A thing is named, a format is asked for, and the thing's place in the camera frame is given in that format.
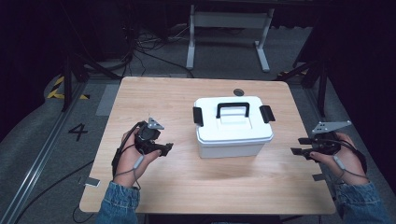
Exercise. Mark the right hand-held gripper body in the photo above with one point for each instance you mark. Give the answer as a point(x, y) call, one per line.
point(327, 143)

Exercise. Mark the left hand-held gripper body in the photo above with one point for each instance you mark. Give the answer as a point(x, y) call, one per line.
point(148, 137)

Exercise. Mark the person's right hand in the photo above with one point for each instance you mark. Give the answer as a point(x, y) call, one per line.
point(350, 165)

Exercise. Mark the person's left hand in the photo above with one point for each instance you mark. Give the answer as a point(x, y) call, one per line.
point(129, 163)

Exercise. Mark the small grey table label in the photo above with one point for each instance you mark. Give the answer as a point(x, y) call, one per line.
point(318, 177)
point(91, 182)

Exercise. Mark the black tripod stand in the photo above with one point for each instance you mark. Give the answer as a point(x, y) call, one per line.
point(322, 84)
point(67, 84)

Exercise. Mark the aluminium floor rail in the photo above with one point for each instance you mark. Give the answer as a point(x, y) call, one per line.
point(37, 158)

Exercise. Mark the white metal desk frame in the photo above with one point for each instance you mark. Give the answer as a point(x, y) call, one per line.
point(230, 20)

